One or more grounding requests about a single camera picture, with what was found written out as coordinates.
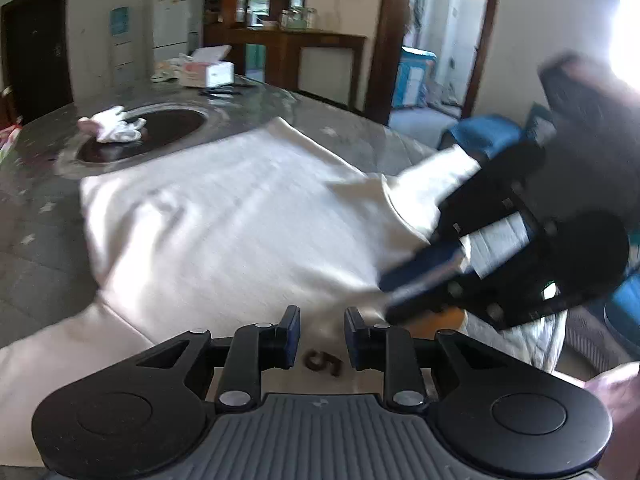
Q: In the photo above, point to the white refrigerator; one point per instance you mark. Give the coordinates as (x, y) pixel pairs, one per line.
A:
(170, 28)

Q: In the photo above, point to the white glove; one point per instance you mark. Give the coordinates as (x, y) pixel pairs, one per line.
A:
(110, 126)

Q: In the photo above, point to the round black induction cooktop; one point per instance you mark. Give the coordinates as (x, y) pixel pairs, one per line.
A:
(168, 127)

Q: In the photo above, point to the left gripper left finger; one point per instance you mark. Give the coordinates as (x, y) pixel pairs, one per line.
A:
(254, 349)

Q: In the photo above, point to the dark wooden door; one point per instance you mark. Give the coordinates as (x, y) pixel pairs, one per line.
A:
(34, 56)

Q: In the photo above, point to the white sweatshirt garment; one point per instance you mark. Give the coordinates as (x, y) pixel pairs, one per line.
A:
(220, 236)

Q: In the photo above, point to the floral cloth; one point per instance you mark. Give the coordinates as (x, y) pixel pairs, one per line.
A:
(170, 69)

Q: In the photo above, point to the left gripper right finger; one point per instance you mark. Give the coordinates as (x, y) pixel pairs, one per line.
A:
(389, 350)

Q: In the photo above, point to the person's hand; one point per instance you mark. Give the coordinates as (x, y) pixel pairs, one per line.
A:
(619, 390)

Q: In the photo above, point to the black smartphone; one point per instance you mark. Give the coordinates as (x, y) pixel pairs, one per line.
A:
(223, 92)

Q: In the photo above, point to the wooden side table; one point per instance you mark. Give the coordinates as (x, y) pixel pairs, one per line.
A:
(323, 65)

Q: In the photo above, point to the water dispenser with blue bottle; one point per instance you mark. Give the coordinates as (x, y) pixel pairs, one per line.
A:
(122, 48)

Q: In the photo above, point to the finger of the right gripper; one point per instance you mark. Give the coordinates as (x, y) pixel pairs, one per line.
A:
(428, 259)
(425, 302)

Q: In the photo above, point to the white tissue box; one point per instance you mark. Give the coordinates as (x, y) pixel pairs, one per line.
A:
(206, 68)

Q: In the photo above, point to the grey star-patterned table cover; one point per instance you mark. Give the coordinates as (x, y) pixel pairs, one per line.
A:
(45, 274)

